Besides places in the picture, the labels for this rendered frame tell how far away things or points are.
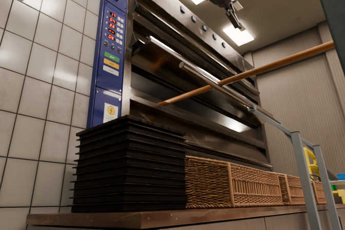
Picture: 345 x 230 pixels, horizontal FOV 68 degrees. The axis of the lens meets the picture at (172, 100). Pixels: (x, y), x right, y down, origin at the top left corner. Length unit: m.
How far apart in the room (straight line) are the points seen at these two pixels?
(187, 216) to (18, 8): 0.98
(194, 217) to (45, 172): 0.58
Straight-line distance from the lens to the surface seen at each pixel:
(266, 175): 1.31
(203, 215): 0.70
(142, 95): 1.41
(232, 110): 2.31
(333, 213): 1.98
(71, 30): 1.28
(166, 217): 0.59
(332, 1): 0.36
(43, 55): 1.15
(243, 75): 1.32
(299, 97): 9.53
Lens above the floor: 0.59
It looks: 23 degrees up
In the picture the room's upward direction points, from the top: 2 degrees counter-clockwise
